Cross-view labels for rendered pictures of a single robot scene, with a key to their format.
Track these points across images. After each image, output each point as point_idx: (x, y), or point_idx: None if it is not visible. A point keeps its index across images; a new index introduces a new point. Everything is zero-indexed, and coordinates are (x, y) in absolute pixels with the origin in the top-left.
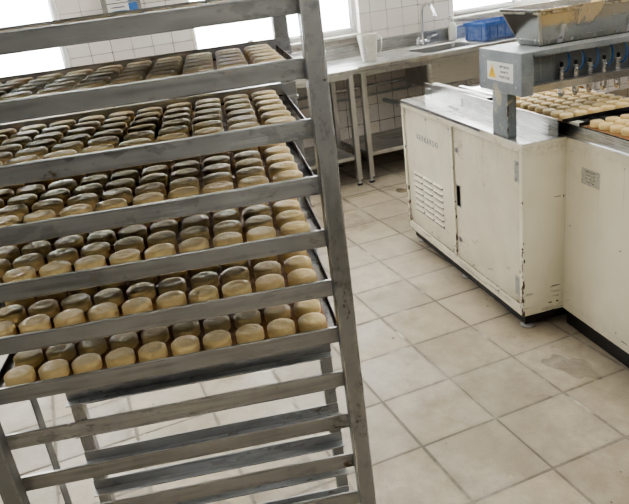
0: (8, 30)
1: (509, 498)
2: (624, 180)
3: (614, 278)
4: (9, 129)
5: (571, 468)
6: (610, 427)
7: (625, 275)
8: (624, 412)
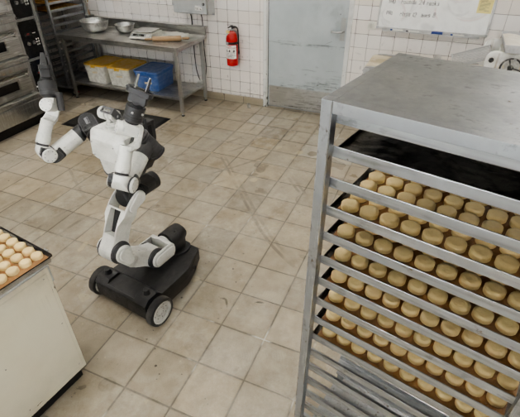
0: None
1: (205, 414)
2: None
3: (10, 389)
4: None
5: (165, 399)
6: (118, 397)
7: (18, 374)
8: (99, 396)
